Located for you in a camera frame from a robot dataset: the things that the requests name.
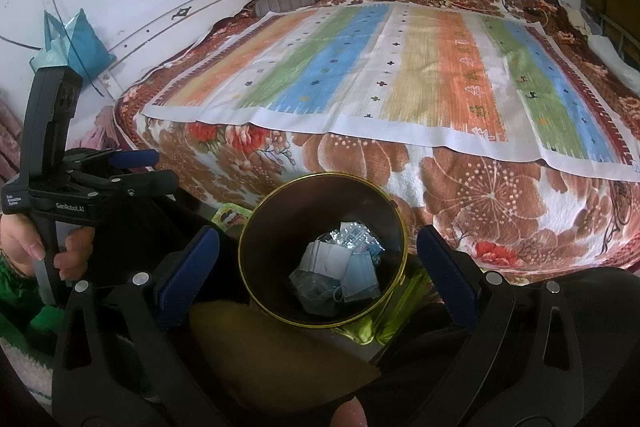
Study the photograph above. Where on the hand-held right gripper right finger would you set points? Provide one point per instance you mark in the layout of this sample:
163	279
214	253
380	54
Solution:
445	273

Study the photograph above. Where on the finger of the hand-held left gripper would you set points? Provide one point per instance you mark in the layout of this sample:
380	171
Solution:
135	158
152	183

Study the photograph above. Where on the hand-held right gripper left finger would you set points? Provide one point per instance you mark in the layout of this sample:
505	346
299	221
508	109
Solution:
187	268

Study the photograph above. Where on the blue face mask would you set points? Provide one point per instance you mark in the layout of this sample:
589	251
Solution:
360	278

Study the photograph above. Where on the brown bin with gold rim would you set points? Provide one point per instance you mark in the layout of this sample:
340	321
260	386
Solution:
280	227

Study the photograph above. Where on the cream snack packet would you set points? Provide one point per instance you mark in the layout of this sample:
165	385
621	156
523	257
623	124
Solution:
325	259

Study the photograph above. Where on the white green cardboard box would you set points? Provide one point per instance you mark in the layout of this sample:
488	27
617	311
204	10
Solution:
312	294

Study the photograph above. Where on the person's left forearm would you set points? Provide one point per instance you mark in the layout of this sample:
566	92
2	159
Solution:
20	302

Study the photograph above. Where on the person's left hand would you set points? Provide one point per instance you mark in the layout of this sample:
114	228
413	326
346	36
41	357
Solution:
20	247

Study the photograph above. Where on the person's right hand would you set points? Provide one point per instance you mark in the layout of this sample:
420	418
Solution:
350	414

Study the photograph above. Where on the green printed packet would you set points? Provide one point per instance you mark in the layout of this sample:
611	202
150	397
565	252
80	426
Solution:
230	219

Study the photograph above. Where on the floral brown blanket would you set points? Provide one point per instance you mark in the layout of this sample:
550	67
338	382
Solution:
490	212

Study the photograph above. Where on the teal bag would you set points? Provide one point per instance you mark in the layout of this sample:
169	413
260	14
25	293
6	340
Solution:
82	44

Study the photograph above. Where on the white bed headboard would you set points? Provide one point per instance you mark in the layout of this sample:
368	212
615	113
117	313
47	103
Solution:
165	27

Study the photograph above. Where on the white knitted cloth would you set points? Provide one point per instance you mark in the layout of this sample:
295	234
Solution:
25	367

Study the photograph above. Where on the striped colourful mat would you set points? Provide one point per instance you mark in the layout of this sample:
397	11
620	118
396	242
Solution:
425	77

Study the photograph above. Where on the metal bed frame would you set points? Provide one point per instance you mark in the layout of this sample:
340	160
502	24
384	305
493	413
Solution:
617	34

